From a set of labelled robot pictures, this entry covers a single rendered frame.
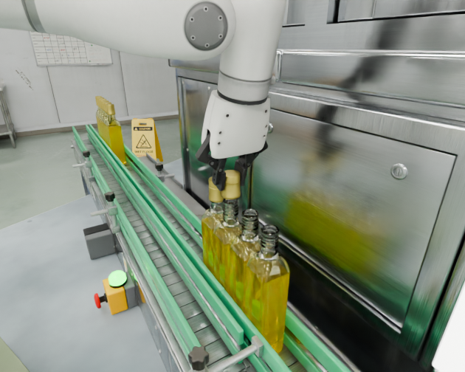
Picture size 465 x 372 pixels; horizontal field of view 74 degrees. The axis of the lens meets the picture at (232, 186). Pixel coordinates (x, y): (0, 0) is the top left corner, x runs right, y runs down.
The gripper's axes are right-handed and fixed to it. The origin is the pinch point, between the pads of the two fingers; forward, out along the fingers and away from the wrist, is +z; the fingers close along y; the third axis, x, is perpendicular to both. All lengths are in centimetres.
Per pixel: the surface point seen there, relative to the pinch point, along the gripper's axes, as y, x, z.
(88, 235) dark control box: 24, -41, 48
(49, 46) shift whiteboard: 14, -565, 133
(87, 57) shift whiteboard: -41, -562, 151
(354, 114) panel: -12.7, 10.6, -15.3
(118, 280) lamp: 19.5, -14.5, 39.4
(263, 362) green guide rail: 3.1, 23.5, 21.3
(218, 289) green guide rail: 3.9, 8.1, 21.7
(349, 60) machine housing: -13.5, 5.8, -21.3
